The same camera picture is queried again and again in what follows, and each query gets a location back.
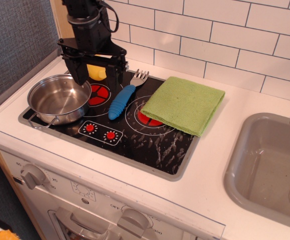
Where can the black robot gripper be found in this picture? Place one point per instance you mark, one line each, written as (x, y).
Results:
(92, 45)

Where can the blue handled toy fork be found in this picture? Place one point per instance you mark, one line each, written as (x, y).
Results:
(120, 101)

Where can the stainless steel pot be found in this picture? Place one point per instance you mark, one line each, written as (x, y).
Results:
(58, 100)

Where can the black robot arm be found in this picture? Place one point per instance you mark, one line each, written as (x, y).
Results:
(88, 8)

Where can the black toy stove top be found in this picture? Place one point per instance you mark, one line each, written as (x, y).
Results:
(140, 142)

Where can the green folded cloth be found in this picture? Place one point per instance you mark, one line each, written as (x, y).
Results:
(184, 105)

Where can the yellow toy banana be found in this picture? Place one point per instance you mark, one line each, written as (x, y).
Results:
(96, 73)

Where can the left red stove knob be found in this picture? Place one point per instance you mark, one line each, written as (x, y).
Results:
(90, 128)

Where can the red stove knob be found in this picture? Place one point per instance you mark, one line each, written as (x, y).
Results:
(90, 128)
(110, 135)

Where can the right red stove knob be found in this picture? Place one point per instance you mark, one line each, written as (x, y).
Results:
(110, 135)

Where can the left grey oven knob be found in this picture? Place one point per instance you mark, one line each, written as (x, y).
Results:
(32, 176)

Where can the grey oven knob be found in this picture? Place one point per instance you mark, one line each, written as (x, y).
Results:
(133, 222)
(32, 176)

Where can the right grey oven knob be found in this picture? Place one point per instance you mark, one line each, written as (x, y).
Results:
(133, 222)

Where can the yellow orange plush object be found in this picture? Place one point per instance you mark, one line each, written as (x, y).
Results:
(8, 235)

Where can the grey plastic sink basin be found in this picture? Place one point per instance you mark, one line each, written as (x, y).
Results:
(258, 175)

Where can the wooden side post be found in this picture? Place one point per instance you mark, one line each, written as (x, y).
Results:
(60, 12)

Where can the grey oven door handle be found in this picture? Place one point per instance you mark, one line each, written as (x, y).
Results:
(84, 226)

